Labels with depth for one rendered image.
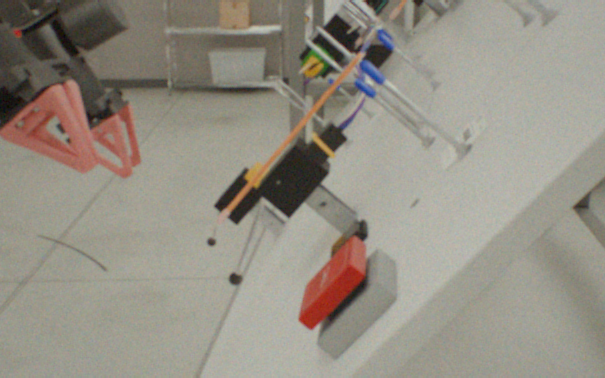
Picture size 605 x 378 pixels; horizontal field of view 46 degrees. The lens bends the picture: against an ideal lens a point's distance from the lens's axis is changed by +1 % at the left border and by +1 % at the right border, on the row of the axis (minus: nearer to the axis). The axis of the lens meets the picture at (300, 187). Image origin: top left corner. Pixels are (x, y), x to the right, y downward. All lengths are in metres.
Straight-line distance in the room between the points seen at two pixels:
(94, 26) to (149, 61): 7.46
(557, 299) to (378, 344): 0.79
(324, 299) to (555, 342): 0.66
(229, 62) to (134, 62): 1.23
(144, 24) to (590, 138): 8.01
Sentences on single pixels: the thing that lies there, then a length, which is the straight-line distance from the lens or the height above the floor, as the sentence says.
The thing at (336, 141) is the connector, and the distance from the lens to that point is 0.63.
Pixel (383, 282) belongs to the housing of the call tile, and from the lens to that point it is 0.42.
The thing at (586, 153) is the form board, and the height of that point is 1.20.
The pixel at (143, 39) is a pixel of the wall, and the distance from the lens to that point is 8.33.
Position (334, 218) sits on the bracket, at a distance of 0.64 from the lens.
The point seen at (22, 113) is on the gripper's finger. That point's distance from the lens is 0.67.
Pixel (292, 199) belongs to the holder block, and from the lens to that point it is 0.63.
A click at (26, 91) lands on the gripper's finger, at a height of 1.19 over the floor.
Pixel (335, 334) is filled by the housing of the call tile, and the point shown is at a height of 1.08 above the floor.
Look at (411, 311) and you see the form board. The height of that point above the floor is 1.11.
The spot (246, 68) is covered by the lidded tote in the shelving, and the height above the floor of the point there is 0.28.
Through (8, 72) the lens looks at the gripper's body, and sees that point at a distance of 0.64.
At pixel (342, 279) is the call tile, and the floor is 1.11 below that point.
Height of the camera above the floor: 1.29
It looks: 17 degrees down
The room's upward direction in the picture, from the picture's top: 1 degrees counter-clockwise
